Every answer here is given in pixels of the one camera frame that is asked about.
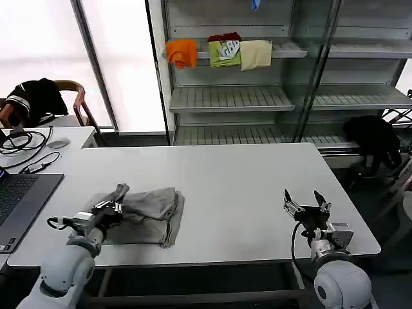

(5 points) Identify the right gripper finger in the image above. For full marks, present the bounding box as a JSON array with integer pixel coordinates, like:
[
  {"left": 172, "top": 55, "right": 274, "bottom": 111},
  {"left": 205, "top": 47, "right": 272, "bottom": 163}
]
[
  {"left": 313, "top": 189, "right": 333, "bottom": 214},
  {"left": 283, "top": 189, "right": 306, "bottom": 220}
]

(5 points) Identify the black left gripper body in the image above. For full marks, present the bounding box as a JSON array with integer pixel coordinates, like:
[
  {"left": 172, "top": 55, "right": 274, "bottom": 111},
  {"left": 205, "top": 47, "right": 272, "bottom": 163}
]
[{"left": 91, "top": 205, "right": 126, "bottom": 231}]

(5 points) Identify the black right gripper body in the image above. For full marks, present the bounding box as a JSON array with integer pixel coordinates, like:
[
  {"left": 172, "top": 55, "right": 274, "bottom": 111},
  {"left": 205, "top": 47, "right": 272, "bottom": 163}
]
[{"left": 294, "top": 205, "right": 332, "bottom": 233}]

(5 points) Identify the grey printed t-shirt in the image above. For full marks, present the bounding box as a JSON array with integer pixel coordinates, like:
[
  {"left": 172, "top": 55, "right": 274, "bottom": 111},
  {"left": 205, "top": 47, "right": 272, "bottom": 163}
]
[{"left": 84, "top": 183, "right": 186, "bottom": 249}]

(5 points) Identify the grey computer mouse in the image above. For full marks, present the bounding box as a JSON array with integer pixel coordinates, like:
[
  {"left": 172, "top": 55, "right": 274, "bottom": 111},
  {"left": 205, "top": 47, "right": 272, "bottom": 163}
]
[{"left": 46, "top": 138, "right": 71, "bottom": 149}]

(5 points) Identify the dark grey laptop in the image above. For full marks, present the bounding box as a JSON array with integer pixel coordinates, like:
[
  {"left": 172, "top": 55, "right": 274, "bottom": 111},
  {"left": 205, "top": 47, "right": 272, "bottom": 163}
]
[{"left": 0, "top": 170, "right": 65, "bottom": 254}]

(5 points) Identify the black garment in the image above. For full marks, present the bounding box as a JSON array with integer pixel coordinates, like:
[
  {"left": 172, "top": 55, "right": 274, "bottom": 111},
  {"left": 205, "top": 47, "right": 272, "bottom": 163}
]
[{"left": 342, "top": 115, "right": 403, "bottom": 176}]

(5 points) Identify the brown wooden chair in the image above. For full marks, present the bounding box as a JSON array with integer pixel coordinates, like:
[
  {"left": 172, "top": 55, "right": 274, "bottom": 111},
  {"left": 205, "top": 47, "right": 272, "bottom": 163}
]
[{"left": 0, "top": 80, "right": 106, "bottom": 144}]

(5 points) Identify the grey metal shelf with clothes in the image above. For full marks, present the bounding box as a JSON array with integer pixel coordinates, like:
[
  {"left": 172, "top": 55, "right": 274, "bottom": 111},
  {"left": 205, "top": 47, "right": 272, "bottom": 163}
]
[{"left": 144, "top": 0, "right": 412, "bottom": 156}]

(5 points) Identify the black jacket with white stripes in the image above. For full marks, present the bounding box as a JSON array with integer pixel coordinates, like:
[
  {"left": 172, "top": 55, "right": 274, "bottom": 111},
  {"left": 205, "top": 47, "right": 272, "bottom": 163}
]
[{"left": 5, "top": 78, "right": 70, "bottom": 128}]

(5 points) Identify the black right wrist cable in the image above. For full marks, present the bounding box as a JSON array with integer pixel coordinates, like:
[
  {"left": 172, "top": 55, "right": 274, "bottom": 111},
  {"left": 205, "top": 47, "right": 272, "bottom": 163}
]
[{"left": 290, "top": 221, "right": 319, "bottom": 281}]

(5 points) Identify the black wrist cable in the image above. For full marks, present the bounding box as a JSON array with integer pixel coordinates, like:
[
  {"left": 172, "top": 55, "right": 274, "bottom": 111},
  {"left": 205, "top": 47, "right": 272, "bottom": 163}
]
[
  {"left": 46, "top": 216, "right": 70, "bottom": 231},
  {"left": 290, "top": 221, "right": 319, "bottom": 281}
]

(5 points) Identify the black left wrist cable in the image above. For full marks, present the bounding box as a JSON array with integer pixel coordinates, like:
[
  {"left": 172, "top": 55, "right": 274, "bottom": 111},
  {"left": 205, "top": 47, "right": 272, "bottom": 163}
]
[{"left": 46, "top": 216, "right": 70, "bottom": 231}]

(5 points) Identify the black cable with adapter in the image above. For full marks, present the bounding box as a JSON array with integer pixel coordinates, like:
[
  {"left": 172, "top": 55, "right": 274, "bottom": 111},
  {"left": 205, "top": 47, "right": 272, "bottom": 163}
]
[{"left": 0, "top": 151, "right": 61, "bottom": 175}]

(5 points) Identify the coiled black cable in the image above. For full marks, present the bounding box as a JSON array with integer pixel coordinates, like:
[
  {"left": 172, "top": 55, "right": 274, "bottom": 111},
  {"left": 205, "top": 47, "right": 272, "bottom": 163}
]
[{"left": 0, "top": 126, "right": 54, "bottom": 156}]

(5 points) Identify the grey window post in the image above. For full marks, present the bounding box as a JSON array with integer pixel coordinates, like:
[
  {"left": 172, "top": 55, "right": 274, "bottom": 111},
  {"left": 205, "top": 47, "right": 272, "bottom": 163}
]
[{"left": 69, "top": 0, "right": 120, "bottom": 133}]

